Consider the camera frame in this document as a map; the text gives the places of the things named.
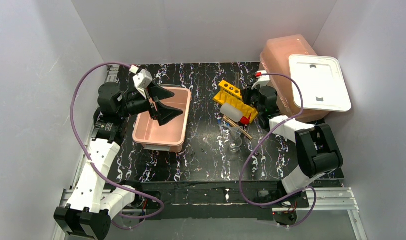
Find clear glass test tube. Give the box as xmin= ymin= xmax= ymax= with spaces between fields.
xmin=234 ymin=72 xmax=240 ymax=88

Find white plastic bottle red cap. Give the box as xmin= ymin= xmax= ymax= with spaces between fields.
xmin=220 ymin=103 xmax=250 ymax=125

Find pink plastic bin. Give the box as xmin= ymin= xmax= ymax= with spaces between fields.
xmin=132 ymin=86 xmax=191 ymax=153

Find clear plastic funnel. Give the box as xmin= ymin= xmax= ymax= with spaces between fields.
xmin=223 ymin=126 xmax=242 ymax=139

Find blue capped small vials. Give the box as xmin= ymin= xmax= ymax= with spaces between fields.
xmin=221 ymin=116 xmax=231 ymax=127

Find clear glass beaker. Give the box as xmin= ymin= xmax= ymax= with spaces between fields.
xmin=228 ymin=138 xmax=242 ymax=153

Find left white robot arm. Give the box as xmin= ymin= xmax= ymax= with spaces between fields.
xmin=53 ymin=82 xmax=183 ymax=240

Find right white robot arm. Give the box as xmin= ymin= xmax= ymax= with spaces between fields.
xmin=240 ymin=86 xmax=343 ymax=203

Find yellow test tube rack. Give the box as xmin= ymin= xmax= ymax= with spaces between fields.
xmin=212 ymin=80 xmax=258 ymax=124

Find wooden test tube clamp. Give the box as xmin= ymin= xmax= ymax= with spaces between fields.
xmin=222 ymin=115 xmax=252 ymax=140

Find large pink storage box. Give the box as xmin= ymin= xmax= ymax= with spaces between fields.
xmin=259 ymin=34 xmax=316 ymax=117

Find white box lid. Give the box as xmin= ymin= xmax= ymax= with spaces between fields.
xmin=288 ymin=54 xmax=351 ymax=113

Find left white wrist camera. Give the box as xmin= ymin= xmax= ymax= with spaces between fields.
xmin=133 ymin=69 xmax=153 ymax=99

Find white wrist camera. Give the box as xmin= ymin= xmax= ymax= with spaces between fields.
xmin=133 ymin=69 xmax=153 ymax=99
xmin=251 ymin=70 xmax=270 ymax=89

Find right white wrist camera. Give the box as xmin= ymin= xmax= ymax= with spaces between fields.
xmin=251 ymin=70 xmax=270 ymax=89

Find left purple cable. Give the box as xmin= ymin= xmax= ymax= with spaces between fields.
xmin=69 ymin=62 xmax=165 ymax=231

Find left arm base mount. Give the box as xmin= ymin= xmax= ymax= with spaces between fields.
xmin=111 ymin=196 xmax=148 ymax=231

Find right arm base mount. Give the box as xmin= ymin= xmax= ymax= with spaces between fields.
xmin=254 ymin=190 xmax=310 ymax=227

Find aluminium frame rail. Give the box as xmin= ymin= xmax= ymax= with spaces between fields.
xmin=52 ymin=187 xmax=367 ymax=240

